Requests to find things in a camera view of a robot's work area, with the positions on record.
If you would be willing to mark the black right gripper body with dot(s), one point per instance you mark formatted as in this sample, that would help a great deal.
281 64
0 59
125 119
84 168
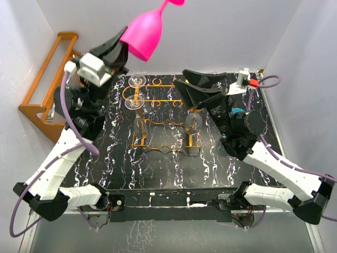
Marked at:
222 107

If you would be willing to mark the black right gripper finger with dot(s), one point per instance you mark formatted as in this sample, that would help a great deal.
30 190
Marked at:
203 80
195 97

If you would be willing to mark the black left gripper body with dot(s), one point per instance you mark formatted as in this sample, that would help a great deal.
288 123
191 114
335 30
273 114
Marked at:
115 71

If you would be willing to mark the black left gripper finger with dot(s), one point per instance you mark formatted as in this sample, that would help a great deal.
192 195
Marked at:
107 46
118 56

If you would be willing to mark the blue plastic wine glass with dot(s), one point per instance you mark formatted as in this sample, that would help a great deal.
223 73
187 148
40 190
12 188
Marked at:
237 110

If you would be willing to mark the tall clear wine glass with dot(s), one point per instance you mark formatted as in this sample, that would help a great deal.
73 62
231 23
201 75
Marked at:
137 81

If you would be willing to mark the short clear glass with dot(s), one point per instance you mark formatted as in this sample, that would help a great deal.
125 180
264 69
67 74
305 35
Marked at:
193 123

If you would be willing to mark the pink plastic wine glass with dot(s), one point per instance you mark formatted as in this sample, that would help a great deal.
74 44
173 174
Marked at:
144 33

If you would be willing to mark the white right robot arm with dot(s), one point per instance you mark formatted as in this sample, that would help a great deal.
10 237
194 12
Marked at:
304 193

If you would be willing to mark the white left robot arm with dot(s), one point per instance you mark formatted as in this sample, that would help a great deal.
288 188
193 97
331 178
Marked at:
85 85

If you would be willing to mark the orange wooden shelf rack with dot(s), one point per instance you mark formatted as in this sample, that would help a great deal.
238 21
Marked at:
38 102

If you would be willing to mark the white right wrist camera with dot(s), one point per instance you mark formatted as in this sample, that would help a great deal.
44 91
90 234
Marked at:
243 83

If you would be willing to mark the gold wire wine glass rack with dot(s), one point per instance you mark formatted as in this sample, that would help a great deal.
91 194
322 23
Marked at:
164 117

